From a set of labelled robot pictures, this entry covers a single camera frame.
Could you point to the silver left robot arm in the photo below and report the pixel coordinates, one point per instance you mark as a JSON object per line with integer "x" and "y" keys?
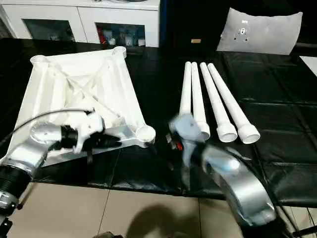
{"x": 27, "y": 153}

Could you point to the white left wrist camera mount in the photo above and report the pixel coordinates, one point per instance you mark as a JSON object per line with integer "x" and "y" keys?
{"x": 91, "y": 124}

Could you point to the white cabinet with glass doors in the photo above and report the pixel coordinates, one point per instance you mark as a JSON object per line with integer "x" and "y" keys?
{"x": 49, "y": 15}

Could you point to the white plastic table top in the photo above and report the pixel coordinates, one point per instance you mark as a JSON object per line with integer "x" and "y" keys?
{"x": 74, "y": 81}

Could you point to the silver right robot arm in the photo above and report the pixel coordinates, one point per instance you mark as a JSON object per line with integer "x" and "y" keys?
{"x": 242, "y": 183}

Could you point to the white plastic table leg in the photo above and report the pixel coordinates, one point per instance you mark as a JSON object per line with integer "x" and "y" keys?
{"x": 217, "y": 104}
{"x": 186, "y": 94}
{"x": 199, "y": 99}
{"x": 232, "y": 104}

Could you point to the white flat panel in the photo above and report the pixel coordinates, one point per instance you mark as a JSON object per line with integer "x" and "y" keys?
{"x": 309, "y": 63}

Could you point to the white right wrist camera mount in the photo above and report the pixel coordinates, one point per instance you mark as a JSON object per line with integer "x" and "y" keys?
{"x": 184, "y": 126}

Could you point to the black mat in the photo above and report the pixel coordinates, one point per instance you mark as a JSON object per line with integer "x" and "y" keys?
{"x": 272, "y": 161}

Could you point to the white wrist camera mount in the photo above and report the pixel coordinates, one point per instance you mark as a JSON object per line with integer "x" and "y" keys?
{"x": 91, "y": 124}
{"x": 184, "y": 126}

